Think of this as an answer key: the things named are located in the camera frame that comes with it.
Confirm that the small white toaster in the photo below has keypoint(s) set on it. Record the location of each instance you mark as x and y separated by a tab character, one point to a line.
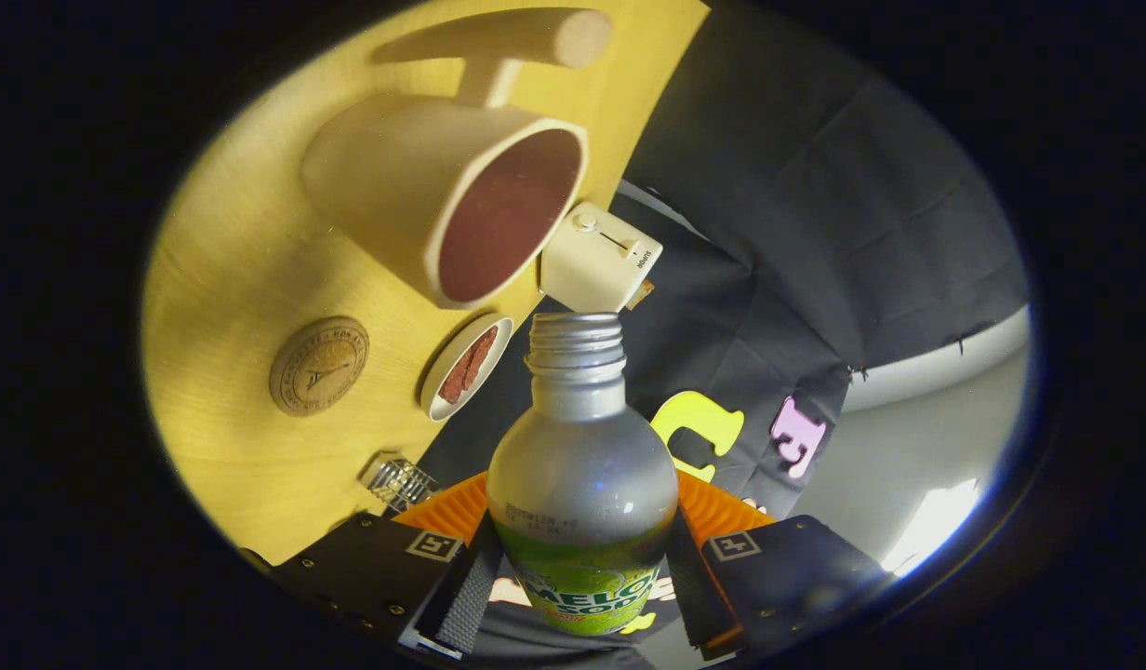
587	270

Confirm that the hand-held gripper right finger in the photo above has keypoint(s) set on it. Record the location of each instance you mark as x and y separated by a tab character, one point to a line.
692	596

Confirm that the black backdrop cloth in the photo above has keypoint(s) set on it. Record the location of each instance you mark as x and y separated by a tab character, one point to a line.
815	186

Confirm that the silver bottle green label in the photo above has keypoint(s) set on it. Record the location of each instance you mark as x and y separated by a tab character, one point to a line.
582	465

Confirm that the dried red meat slices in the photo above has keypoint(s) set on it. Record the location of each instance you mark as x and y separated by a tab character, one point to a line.
468	365

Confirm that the bright ceiling light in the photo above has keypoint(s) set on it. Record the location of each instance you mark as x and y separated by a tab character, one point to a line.
931	526

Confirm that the brown toast slice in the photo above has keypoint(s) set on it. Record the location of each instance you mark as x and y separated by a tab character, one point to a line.
640	296

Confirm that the round cork coaster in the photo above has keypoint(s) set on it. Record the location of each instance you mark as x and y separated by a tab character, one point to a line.
318	366

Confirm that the wooden table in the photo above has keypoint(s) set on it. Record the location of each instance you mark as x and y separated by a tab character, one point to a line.
229	279

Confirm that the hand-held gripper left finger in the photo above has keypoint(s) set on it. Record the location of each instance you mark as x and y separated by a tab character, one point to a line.
466	596

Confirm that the small white round dish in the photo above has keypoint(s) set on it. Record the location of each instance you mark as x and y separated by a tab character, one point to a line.
433	402

